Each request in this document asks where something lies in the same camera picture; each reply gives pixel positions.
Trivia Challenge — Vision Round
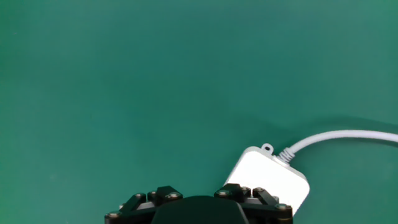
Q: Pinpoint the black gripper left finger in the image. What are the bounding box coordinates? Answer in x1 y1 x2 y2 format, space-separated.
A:
104 185 183 224

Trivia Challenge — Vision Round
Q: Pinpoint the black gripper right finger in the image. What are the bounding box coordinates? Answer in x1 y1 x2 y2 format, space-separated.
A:
213 183 294 224

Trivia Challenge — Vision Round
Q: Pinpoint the white four-socket power strip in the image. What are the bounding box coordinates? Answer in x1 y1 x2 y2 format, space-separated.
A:
223 142 311 216

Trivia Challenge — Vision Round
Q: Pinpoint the green table mat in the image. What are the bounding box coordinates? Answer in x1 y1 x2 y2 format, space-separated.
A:
0 0 398 224

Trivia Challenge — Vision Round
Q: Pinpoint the white power strip cord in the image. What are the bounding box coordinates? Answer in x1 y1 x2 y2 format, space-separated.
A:
277 129 398 163

